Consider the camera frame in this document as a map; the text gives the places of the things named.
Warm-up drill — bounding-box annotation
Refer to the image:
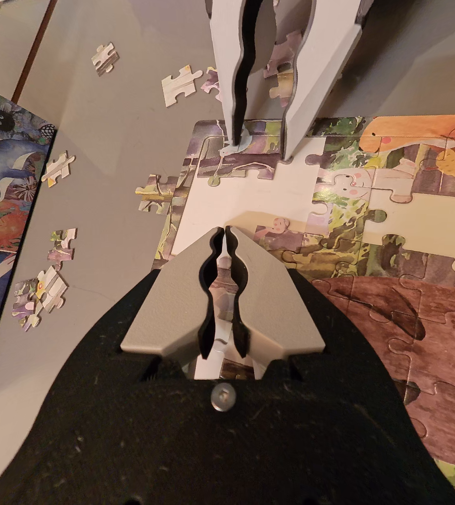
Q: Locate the purple orange jigsaw piece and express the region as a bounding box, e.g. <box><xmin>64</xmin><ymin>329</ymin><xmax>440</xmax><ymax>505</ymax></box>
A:
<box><xmin>269</xmin><ymin>70</ymin><xmax>295</xmax><ymax>109</ymax></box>

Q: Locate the green grey jigsaw piece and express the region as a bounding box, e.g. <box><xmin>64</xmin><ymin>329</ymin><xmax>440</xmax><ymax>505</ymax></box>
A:
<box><xmin>19</xmin><ymin>312</ymin><xmax>42</xmax><ymax>333</ymax></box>

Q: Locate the purple yellow jigsaw piece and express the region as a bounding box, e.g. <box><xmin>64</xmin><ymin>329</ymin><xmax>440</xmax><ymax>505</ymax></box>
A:
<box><xmin>197</xmin><ymin>136</ymin><xmax>252</xmax><ymax>187</ymax></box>

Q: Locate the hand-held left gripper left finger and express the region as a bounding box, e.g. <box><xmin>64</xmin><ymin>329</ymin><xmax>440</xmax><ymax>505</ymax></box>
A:
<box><xmin>119</xmin><ymin>226</ymin><xmax>226</xmax><ymax>360</ymax></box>

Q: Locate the grey striped jigsaw piece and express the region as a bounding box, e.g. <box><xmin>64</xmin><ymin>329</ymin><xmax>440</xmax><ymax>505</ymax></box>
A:
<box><xmin>91</xmin><ymin>42</ymin><xmax>117</xmax><ymax>77</ymax></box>

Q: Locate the purple white jigsaw piece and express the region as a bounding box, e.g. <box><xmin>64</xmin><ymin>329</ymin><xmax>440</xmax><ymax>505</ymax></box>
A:
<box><xmin>201</xmin><ymin>67</ymin><xmax>223</xmax><ymax>101</ymax></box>

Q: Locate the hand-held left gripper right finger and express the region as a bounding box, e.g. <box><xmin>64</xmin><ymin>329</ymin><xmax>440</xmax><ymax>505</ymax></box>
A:
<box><xmin>226</xmin><ymin>225</ymin><xmax>326</xmax><ymax>363</ymax></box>

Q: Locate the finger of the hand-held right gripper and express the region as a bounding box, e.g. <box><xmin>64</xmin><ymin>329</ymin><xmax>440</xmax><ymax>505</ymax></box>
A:
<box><xmin>282</xmin><ymin>0</ymin><xmax>365</xmax><ymax>161</ymax></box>
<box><xmin>205</xmin><ymin>0</ymin><xmax>259</xmax><ymax>146</ymax></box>

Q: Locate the partly assembled jigsaw puzzle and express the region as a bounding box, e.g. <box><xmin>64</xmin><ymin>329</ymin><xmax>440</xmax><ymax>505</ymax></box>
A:
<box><xmin>153</xmin><ymin>115</ymin><xmax>455</xmax><ymax>490</ymax></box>

